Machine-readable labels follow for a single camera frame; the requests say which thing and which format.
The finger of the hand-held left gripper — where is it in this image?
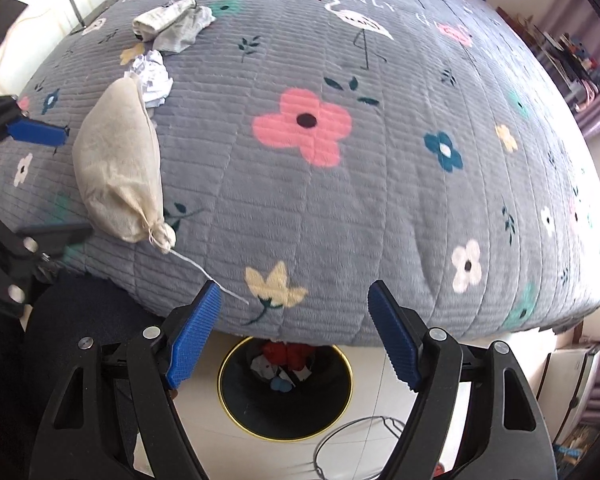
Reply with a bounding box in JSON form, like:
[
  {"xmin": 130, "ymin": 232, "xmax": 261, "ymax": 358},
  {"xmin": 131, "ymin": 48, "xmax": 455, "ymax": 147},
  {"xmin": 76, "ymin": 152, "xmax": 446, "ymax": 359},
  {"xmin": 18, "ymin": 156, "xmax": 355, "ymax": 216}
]
[
  {"xmin": 0, "ymin": 200, "xmax": 95, "ymax": 282},
  {"xmin": 0, "ymin": 95, "xmax": 71, "ymax": 153}
]

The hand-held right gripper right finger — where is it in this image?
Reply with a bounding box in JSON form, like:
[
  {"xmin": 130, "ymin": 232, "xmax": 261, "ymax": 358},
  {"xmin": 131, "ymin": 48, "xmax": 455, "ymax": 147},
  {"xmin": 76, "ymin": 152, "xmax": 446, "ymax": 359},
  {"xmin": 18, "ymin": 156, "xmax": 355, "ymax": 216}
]
[{"xmin": 367, "ymin": 280, "xmax": 558, "ymax": 480}]

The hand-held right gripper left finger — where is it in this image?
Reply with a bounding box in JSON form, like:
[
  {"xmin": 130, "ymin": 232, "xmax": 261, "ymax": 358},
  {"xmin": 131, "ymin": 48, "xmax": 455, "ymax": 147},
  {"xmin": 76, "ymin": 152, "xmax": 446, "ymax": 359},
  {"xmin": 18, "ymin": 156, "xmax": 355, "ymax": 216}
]
[{"xmin": 30, "ymin": 280, "xmax": 224, "ymax": 480}]

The lavender paper ball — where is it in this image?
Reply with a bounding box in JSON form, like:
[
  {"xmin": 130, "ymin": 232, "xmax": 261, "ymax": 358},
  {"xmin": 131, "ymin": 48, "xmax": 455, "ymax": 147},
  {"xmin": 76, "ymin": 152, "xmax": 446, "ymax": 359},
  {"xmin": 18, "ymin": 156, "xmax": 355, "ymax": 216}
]
[
  {"xmin": 125, "ymin": 49, "xmax": 175, "ymax": 109},
  {"xmin": 250, "ymin": 357, "xmax": 277, "ymax": 386}
]

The red sock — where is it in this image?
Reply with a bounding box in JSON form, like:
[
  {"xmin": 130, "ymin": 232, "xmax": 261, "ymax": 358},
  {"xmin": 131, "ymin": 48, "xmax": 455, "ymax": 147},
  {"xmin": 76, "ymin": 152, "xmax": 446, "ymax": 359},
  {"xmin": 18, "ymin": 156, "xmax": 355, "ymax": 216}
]
[
  {"xmin": 261, "ymin": 341, "xmax": 288, "ymax": 367},
  {"xmin": 286, "ymin": 344, "xmax": 313, "ymax": 370}
]

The beige drawstring bag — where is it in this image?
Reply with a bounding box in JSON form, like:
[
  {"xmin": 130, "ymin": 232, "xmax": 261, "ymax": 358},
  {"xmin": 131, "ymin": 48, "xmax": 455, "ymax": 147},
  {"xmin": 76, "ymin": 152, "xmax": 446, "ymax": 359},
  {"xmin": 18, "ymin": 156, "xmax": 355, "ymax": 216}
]
[{"xmin": 73, "ymin": 78, "xmax": 251, "ymax": 306}]

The black bin with gold rim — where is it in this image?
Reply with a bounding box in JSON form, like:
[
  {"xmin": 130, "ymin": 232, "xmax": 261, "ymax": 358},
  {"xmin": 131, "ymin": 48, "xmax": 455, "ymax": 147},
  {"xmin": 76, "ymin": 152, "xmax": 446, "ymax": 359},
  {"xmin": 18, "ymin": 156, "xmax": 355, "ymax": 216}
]
[{"xmin": 217, "ymin": 335, "xmax": 353, "ymax": 442}]

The white sock with black band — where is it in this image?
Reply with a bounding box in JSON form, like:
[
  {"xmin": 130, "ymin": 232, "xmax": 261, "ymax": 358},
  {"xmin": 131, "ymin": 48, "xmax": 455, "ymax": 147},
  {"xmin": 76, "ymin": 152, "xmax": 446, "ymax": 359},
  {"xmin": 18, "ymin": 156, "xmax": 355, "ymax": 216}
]
[{"xmin": 279, "ymin": 366, "xmax": 313, "ymax": 386}]

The white wardrobe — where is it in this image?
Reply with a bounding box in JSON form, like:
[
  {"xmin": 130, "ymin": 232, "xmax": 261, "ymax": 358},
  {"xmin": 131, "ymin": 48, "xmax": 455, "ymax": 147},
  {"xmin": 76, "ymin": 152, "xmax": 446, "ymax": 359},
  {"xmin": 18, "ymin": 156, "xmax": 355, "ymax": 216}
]
[{"xmin": 0, "ymin": 0, "xmax": 166, "ymax": 96}]

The grey floral printed blanket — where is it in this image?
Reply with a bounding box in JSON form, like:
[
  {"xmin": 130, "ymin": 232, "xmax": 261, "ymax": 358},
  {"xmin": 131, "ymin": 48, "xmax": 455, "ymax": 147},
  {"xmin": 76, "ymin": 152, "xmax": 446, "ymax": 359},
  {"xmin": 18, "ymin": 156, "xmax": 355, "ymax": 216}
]
[{"xmin": 0, "ymin": 0, "xmax": 600, "ymax": 348}]

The white ribbed sock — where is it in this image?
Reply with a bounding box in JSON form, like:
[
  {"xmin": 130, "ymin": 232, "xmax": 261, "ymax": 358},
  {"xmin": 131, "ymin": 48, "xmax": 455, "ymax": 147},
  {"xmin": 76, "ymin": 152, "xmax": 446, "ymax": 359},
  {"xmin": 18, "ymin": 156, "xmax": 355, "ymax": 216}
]
[{"xmin": 132, "ymin": 0, "xmax": 197, "ymax": 41}]

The light grey sock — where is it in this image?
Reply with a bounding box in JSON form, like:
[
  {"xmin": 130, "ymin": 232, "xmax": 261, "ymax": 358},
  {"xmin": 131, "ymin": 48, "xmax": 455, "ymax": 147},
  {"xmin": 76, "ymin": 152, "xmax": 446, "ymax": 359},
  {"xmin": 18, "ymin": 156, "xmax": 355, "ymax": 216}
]
[{"xmin": 152, "ymin": 5, "xmax": 217, "ymax": 55}]

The white box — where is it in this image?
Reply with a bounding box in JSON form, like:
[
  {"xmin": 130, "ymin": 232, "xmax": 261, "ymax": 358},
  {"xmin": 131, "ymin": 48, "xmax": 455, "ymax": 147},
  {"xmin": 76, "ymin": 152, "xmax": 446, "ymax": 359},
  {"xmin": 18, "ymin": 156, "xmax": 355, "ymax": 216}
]
[{"xmin": 545, "ymin": 342, "xmax": 600, "ymax": 441}]

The wire frame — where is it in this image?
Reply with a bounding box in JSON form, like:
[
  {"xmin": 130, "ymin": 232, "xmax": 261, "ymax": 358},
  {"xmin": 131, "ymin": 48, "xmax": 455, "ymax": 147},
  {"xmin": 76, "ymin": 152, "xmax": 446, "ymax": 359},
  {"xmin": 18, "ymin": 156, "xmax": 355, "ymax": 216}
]
[{"xmin": 312, "ymin": 415, "xmax": 416, "ymax": 480}]

